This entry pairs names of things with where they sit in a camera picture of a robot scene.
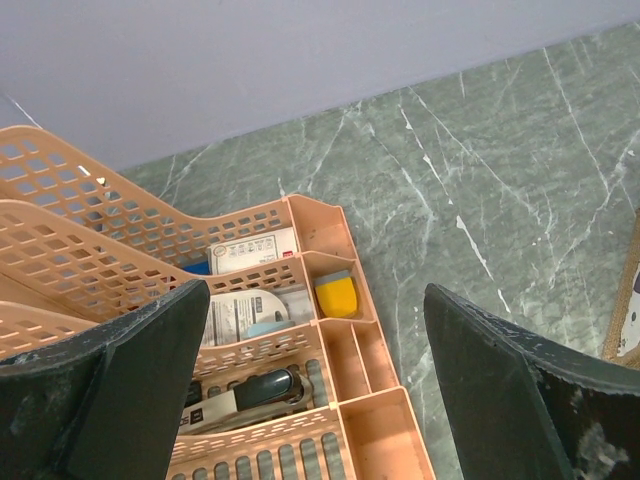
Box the white papers in organizer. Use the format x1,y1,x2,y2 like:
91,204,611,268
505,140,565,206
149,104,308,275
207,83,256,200
202,227,313,347

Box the orange plastic desk organizer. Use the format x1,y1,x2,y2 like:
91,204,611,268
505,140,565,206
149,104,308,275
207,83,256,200
1,126,434,479

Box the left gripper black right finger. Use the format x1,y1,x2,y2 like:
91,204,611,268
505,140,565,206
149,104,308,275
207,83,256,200
424,283,639,479

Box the yellow item in organizer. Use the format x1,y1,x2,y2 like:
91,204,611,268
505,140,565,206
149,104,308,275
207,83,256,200
313,270,359,318

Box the black item in organizer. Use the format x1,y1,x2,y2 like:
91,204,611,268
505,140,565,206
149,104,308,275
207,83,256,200
178,368,314,436

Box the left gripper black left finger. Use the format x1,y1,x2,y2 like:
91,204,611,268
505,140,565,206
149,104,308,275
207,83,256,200
1,280,210,479

